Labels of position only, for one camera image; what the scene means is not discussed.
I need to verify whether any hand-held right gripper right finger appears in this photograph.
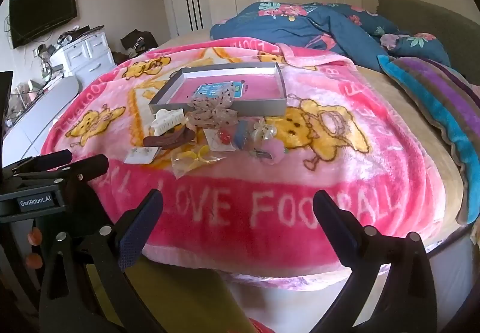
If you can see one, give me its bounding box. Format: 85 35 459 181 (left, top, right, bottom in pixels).
312 190 438 333

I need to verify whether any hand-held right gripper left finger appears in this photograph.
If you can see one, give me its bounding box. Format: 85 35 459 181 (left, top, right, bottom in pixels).
39 188 166 333

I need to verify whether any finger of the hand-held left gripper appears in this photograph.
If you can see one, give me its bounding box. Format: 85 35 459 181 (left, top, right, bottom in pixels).
2 149 73 179
56 154 110 185

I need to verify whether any white earring card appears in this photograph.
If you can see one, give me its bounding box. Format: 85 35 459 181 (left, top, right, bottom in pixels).
124 147 163 165

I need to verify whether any brown hair clip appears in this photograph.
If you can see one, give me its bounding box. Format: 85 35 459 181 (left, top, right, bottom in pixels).
142 128 197 149

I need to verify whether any white hair claw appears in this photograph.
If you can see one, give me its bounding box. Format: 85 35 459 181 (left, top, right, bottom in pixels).
150 108 188 137

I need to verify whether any pink flower hair clip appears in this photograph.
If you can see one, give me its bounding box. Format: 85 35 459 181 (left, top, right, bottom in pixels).
250 140 290 163

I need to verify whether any yellow bangle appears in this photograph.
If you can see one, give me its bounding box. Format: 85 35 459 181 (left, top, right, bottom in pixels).
170 145 226 178

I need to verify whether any white flower hair clip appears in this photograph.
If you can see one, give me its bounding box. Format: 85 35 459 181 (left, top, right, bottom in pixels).
250 119 278 143

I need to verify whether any red earring card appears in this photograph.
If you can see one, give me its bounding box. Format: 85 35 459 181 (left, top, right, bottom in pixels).
204 128 239 152

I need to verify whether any beige polka dot bow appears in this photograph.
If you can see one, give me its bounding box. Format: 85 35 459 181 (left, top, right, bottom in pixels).
185 94 239 130

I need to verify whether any grey shallow cardboard box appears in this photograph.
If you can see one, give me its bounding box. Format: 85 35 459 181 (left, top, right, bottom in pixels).
149 62 288 117

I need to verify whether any person's left hand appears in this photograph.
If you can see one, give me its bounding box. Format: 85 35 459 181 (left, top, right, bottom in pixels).
24 226 44 270

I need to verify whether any pink bear printed blanket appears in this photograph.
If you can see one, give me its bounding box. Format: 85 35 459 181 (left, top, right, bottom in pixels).
39 37 448 290

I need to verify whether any white drawer cabinet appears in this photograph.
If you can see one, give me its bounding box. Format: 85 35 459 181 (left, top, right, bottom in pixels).
50 27 116 88

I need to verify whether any red cloth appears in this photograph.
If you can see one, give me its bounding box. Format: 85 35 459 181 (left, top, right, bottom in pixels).
245 318 276 333

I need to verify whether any pile of household clutter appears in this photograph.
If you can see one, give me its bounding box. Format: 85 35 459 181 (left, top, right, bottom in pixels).
55 23 106 47

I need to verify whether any dark floor bag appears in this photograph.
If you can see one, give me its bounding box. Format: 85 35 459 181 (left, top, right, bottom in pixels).
120 29 159 55

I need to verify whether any blue printed card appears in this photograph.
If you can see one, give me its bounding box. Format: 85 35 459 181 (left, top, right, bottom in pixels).
194 82 247 100

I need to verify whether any striped pillow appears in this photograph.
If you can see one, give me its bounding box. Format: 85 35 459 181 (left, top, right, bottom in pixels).
376 55 480 226

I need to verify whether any lilac cloth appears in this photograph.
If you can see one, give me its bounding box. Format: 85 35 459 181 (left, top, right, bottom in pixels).
379 33 400 51

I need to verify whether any blue floral duvet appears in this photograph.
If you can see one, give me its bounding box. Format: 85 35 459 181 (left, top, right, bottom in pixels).
209 1 451 68

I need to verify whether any green upholstered headboard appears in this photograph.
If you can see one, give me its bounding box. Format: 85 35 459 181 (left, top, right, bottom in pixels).
376 0 480 88

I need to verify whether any black wall television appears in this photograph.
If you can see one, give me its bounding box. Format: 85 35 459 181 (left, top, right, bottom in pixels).
8 0 79 50

